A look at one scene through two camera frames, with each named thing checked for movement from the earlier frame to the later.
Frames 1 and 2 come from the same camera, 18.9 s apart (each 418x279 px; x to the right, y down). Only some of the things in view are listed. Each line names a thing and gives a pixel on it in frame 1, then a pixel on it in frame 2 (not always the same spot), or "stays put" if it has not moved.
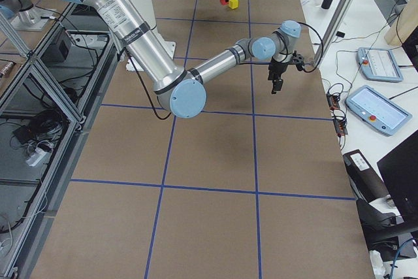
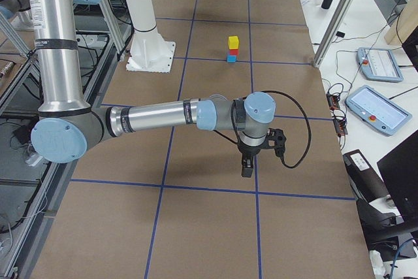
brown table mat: x=255 y=186 stays put
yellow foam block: x=233 y=2 -> x=233 y=42
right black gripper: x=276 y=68 -> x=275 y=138
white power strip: x=37 y=158 stays put
